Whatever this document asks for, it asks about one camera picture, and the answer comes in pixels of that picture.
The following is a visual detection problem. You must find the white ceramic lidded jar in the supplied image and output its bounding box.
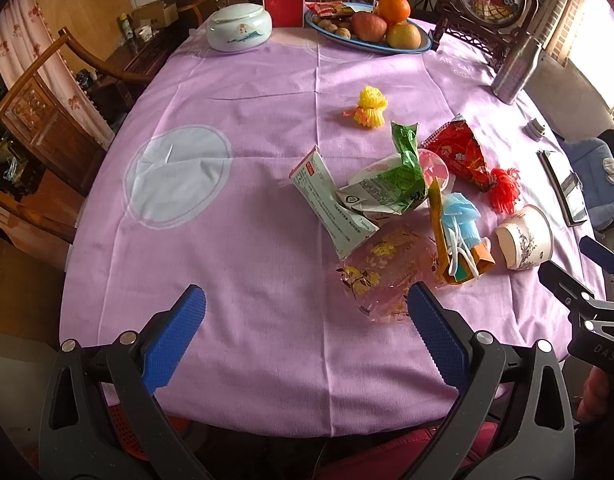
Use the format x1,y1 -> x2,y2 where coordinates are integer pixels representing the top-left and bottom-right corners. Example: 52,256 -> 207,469
206,3 -> 272,53

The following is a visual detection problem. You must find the black smartphone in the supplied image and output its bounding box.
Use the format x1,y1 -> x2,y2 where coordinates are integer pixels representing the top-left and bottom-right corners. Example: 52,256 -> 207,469
537,150 -> 588,228

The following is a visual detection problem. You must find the wooden side desk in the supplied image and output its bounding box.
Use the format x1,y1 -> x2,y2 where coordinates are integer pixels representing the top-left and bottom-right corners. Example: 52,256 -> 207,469
86,22 -> 188,122

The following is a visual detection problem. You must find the steel thermos bottle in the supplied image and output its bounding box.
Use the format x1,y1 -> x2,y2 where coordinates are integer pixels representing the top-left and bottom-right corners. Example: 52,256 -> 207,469
492,35 -> 542,105

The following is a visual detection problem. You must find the green snack wrapper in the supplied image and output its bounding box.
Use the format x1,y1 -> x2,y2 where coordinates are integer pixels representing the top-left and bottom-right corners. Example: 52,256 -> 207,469
336,122 -> 427,218

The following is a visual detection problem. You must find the blue cushioned chair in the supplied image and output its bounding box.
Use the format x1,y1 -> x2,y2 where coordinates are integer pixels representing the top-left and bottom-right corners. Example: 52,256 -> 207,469
560,129 -> 614,232

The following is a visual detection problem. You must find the thermos lid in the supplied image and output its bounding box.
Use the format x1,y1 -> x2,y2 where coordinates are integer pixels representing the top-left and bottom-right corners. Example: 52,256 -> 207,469
523,118 -> 547,141

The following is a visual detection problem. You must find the person's right hand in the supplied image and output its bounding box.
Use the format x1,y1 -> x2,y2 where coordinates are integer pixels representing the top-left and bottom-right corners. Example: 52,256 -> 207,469
576,367 -> 610,422

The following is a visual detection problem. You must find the blue face mask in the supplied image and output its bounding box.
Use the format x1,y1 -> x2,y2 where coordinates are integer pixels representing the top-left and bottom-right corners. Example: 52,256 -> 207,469
441,193 -> 481,283

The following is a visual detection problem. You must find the purple tablecloth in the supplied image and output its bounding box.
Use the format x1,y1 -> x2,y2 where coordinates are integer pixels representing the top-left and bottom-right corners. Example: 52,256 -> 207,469
60,27 -> 606,437

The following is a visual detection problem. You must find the blue fruit plate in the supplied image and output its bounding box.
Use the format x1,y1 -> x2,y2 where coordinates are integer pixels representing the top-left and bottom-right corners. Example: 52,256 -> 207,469
304,1 -> 432,54

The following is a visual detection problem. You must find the orange paper carton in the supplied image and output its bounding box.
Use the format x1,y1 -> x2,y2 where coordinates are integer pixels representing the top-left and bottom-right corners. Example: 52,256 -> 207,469
427,179 -> 495,285

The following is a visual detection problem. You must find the floral clear plastic bag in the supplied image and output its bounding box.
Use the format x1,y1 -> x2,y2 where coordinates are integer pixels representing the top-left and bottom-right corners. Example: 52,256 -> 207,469
336,223 -> 445,323

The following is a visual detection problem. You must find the pink floral curtain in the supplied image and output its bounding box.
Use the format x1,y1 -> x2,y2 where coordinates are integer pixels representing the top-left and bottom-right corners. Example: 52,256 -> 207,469
0,0 -> 116,151

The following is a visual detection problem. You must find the yellow yarn doll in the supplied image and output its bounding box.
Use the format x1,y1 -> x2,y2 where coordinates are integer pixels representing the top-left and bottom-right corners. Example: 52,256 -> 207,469
343,86 -> 388,129

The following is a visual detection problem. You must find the red apple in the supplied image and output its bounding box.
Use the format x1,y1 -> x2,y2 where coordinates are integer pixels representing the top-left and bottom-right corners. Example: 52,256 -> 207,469
350,11 -> 387,44

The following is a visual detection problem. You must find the clear jelly cup pink lid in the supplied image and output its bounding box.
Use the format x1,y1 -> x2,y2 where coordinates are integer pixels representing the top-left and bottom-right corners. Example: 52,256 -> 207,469
347,147 -> 451,194

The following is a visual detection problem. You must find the red snack bag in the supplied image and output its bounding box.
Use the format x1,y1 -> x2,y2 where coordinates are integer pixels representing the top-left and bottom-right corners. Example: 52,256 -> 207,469
422,115 -> 494,192

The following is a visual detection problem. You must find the white patterned paper cup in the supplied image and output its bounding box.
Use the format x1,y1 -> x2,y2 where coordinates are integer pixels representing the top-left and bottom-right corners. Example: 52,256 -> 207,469
495,205 -> 554,271

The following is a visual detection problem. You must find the orange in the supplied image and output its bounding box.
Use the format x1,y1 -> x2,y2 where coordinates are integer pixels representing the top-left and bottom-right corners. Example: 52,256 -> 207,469
375,0 -> 411,25

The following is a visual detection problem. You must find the wooden armchair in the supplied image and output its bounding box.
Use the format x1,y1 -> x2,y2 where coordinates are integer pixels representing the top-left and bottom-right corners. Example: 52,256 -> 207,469
0,27 -> 152,196

